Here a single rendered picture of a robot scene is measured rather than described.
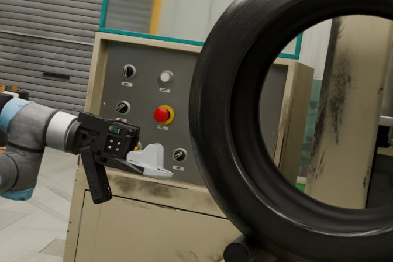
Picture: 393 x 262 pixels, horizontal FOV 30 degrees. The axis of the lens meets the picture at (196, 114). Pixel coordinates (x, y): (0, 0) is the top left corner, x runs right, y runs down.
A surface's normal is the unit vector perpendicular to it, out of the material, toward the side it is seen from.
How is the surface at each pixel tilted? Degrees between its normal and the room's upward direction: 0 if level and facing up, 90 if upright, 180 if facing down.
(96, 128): 90
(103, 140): 90
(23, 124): 90
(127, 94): 90
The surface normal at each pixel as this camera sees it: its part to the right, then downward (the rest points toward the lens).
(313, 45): -0.09, 0.04
